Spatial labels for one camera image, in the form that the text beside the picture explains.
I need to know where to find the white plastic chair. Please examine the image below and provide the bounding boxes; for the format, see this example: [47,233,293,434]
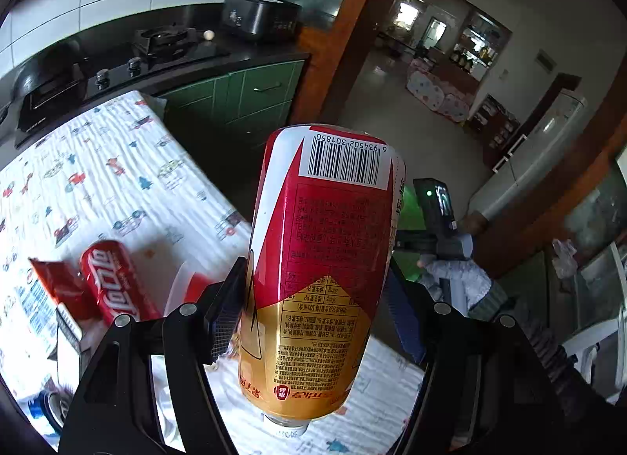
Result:
[563,303,627,387]

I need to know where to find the polka-dot play tent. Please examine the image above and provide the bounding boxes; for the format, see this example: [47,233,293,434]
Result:
[406,60,471,123]

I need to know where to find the person's right hand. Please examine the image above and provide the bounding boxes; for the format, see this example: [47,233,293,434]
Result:
[419,259,493,314]

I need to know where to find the wall display shelves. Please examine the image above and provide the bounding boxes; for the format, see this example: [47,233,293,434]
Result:
[448,11,513,83]

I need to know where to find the dark wooden shelf cabinet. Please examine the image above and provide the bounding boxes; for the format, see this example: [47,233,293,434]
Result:
[470,95,520,167]

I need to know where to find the black gas stove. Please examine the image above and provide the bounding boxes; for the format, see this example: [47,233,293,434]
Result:
[14,26,231,142]

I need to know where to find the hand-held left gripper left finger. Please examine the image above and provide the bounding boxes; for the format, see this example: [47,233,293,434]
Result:
[58,255,248,455]

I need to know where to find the small black and white box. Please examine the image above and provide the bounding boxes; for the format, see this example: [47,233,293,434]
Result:
[56,307,85,354]

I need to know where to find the brown wooden partition frame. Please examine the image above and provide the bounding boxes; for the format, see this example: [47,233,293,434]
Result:
[490,78,627,279]

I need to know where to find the printed tablecloth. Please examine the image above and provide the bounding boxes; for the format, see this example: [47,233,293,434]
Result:
[0,90,427,455]

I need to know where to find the white refrigerator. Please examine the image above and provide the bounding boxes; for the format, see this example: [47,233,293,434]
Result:
[470,90,589,221]

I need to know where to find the red snack packet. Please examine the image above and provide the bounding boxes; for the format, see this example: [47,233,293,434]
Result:
[28,258,96,321]

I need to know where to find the red and gold drink bottle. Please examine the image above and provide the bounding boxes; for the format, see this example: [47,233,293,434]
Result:
[237,124,408,439]

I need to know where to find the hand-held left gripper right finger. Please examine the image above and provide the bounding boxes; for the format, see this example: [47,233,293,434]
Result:
[384,264,571,455]

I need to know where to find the green kitchen cabinets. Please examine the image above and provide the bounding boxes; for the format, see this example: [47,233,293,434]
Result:
[147,59,307,152]

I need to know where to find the blue round container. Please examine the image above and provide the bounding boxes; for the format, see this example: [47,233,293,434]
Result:
[20,384,69,436]

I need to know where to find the wooden door frame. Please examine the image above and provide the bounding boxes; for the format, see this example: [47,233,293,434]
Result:
[269,0,422,130]

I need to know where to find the white plastic bag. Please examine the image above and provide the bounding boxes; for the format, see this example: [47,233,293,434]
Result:
[551,238,579,279]

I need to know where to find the red cola can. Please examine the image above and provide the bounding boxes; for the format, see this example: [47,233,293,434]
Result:
[79,239,162,327]

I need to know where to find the white and red cup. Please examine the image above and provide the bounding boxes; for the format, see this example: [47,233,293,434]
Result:
[164,261,211,319]

